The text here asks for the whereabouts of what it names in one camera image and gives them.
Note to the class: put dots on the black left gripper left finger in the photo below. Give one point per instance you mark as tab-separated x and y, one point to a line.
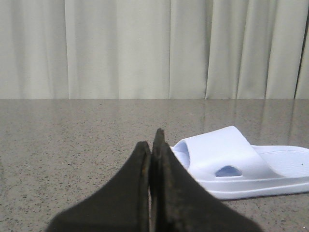
122	205

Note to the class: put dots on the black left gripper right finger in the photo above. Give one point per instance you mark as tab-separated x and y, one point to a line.
180	204

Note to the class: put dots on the light blue slipper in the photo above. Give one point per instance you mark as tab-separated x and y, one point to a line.
226	165

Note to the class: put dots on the beige pleated curtain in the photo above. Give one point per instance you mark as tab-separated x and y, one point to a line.
154	49

